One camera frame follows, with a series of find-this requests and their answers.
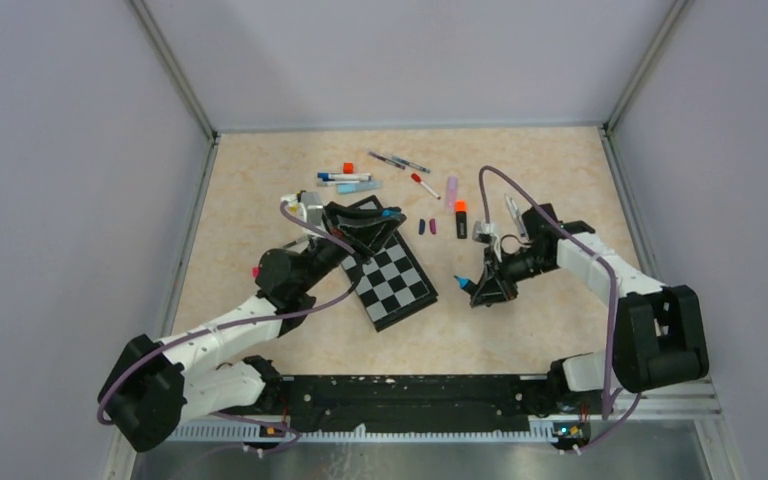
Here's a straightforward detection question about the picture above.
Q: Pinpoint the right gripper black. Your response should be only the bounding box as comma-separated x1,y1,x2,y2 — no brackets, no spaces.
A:
471,243,556,305

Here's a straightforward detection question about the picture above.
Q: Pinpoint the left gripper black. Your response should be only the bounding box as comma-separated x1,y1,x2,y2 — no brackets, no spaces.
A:
297,201,406,292

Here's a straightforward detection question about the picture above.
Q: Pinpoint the blue highlighter cap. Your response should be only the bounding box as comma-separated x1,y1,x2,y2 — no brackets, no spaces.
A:
381,209,403,218

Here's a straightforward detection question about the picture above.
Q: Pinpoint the black highlighter blue tip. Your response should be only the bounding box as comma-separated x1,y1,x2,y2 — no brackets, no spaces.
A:
454,275,477,295

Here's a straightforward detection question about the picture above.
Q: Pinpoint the white marker magenta end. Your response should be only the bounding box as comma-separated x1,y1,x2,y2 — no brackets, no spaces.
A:
507,198,528,238

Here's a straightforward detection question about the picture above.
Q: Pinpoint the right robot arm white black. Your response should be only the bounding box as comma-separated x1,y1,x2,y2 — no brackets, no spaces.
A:
458,204,710,412

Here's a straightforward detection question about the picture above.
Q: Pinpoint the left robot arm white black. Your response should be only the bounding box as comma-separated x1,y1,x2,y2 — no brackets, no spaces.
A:
96,198,407,452

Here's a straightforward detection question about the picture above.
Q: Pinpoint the thin dark pen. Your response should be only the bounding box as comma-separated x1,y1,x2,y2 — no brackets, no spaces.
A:
367,151,406,170

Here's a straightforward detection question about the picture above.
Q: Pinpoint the light blue eraser bar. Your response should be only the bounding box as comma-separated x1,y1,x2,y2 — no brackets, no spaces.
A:
336,180,383,195

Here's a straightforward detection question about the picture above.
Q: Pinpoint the white marker red cap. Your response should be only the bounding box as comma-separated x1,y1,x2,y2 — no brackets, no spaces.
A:
411,173,441,200

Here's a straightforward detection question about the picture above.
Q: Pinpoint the black highlighter orange cap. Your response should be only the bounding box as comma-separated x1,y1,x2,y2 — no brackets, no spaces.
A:
454,200,468,239

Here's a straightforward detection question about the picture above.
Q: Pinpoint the pale purple highlighter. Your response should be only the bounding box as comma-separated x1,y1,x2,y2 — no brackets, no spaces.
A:
445,175,458,213

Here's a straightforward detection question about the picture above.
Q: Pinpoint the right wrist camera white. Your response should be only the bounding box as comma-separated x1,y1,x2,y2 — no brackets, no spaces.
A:
472,220,501,259

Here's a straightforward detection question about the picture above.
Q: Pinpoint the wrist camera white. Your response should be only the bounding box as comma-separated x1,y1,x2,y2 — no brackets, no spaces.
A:
472,220,501,259
281,190,324,228

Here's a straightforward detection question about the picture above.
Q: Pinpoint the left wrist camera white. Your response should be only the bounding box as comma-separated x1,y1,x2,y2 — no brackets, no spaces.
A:
281,190,324,228

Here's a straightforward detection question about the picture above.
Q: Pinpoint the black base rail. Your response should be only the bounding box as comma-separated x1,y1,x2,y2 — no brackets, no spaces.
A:
218,374,614,436

